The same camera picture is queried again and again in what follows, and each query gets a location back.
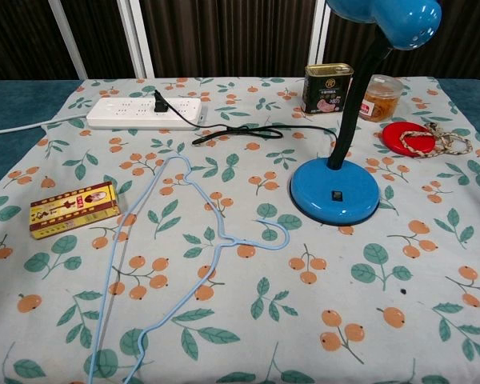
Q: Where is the red round disc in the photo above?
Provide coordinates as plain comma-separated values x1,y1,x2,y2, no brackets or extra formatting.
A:
382,122,439,158

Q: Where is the light blue wire hanger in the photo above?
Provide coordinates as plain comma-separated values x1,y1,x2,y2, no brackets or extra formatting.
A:
88,155,291,384

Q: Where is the blue desk lamp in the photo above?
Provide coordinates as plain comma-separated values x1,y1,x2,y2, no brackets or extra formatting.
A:
290,0,443,226

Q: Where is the teal table cover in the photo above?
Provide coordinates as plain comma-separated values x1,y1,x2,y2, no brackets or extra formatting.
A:
0,78,480,197

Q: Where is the white frame post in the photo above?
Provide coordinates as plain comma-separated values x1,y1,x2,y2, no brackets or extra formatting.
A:
49,0,88,80
117,0,156,79
310,0,332,68

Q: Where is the white power strip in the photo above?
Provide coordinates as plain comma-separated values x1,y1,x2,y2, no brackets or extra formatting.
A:
86,97,208,131

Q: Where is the yellow red cardboard box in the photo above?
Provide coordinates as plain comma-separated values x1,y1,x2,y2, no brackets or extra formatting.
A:
29,181,123,241

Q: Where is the black power cord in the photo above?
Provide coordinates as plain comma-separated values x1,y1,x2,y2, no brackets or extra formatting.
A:
153,89,340,147

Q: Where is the braided beige rope loop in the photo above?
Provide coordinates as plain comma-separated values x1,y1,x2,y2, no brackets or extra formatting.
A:
398,122,474,159

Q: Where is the white power strip cable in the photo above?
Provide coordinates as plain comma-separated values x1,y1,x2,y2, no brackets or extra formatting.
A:
0,115,90,138

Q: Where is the floral orange fruit tablecloth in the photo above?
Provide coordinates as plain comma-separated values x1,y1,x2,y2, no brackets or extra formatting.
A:
0,75,480,384

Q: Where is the clear plastic snack jar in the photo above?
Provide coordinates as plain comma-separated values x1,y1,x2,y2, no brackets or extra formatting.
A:
359,74,403,122

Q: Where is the black luncheon meat can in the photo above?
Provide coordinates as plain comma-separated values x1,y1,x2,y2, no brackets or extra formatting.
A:
302,62,355,117

